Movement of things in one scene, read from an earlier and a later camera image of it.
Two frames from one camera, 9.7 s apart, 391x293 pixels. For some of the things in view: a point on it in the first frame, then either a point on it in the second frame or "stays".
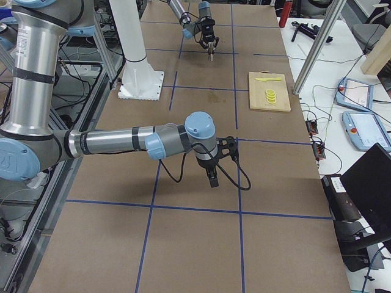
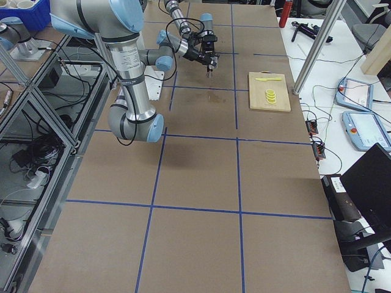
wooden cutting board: x=268 y=91 stays
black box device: x=342 y=206 stays
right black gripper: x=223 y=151 -> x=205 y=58
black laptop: x=368 y=181 stays
